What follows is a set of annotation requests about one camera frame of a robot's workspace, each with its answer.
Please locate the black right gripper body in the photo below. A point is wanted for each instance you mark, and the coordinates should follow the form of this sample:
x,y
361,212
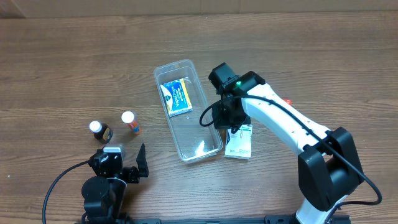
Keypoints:
x,y
228,117

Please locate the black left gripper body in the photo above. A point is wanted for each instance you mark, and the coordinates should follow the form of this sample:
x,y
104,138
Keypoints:
x,y
131,173

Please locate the brown bottle white cap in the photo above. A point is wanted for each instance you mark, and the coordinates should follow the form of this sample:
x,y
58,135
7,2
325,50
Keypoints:
x,y
101,131

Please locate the white medicine packet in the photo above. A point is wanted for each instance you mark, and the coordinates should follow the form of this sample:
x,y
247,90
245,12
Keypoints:
x,y
239,145

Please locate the orange bottle white cap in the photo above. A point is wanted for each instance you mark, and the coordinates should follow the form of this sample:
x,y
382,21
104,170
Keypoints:
x,y
129,119

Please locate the clear plastic container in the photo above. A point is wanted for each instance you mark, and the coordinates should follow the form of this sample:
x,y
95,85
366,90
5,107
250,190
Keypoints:
x,y
193,141

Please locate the blue yellow VapoDrops box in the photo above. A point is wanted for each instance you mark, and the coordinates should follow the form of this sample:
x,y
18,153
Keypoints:
x,y
176,97

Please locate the red medicine box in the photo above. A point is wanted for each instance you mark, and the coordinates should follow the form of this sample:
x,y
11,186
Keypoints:
x,y
289,102

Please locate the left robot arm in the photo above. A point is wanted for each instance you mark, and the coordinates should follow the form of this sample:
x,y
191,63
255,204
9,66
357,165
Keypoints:
x,y
104,193

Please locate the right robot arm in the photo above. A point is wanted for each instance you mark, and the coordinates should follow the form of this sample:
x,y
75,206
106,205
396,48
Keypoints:
x,y
328,163

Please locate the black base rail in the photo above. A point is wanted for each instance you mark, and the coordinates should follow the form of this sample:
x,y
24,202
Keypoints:
x,y
269,219

